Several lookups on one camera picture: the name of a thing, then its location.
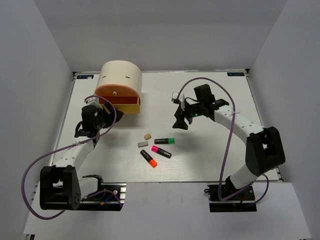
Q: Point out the orange cap black highlighter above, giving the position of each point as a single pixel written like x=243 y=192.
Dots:
x=148 y=158

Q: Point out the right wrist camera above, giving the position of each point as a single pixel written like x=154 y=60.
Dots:
x=178 y=98

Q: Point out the pink cap black highlighter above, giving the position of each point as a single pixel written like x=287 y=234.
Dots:
x=161 y=151

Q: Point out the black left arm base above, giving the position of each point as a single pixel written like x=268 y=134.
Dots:
x=105 y=201

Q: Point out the yellow drawer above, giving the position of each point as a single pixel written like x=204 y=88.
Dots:
x=129 y=105

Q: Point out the tan small eraser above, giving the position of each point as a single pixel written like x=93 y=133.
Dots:
x=147 y=136

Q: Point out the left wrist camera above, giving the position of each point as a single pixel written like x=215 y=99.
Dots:
x=93 y=101

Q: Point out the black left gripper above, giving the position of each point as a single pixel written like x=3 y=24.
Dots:
x=110 y=108

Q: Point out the blue corner sticker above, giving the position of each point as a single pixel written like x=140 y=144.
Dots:
x=84 y=77
x=235 y=74

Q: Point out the grey white eraser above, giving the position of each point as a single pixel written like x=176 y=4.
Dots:
x=142 y=144

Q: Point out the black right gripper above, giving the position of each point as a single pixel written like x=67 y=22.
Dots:
x=180 y=114

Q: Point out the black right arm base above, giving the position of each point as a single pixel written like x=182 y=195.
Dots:
x=242 y=203

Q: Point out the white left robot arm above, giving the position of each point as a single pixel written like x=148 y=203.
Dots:
x=60 y=186

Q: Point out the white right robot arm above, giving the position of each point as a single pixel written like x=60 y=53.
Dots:
x=263 y=146

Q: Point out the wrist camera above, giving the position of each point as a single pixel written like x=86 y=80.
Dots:
x=93 y=101
x=178 y=98

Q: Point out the blue right corner sticker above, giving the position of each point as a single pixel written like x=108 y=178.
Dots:
x=235 y=74

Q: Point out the orange top drawer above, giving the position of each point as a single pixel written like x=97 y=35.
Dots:
x=116 y=90

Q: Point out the cream round drawer cabinet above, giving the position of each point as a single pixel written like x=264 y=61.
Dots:
x=120 y=72

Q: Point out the green cap black highlighter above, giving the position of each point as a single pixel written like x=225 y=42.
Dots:
x=164 y=141

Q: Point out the blue left corner sticker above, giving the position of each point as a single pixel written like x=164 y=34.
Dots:
x=84 y=77

